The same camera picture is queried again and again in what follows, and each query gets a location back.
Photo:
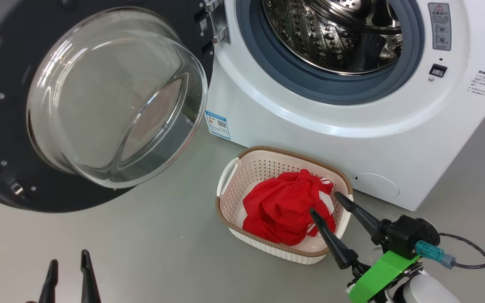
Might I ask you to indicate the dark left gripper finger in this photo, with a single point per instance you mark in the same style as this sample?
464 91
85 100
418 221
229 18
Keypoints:
49 286
87 282

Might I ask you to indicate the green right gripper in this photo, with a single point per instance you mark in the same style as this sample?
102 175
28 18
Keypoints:
381 273

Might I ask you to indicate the red cloth garment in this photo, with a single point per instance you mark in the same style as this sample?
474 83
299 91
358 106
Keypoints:
280 206

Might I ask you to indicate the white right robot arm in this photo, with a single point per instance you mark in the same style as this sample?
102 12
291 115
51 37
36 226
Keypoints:
427 290

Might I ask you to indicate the white front-load washing machine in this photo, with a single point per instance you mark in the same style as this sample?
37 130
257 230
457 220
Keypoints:
352 139

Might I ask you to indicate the cream perforated basket brown rim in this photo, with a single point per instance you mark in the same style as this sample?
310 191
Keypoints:
259 162

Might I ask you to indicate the black door lock socket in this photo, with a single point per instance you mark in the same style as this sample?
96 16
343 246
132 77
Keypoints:
438 70

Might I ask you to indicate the stainless steel washer drum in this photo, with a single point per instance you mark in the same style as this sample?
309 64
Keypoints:
310 38

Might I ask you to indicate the metal door hinge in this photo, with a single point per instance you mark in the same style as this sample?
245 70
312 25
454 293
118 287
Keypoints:
220 25

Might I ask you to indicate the round white filter cover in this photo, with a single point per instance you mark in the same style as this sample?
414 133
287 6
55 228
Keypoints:
375 185

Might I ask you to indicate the blue energy label sticker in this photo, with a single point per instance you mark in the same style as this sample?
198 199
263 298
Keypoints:
218 125

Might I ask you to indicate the grey warning sticker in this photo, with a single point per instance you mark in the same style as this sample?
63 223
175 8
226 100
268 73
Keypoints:
439 27

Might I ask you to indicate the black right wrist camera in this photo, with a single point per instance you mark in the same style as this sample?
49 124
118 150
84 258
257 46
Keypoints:
406 235

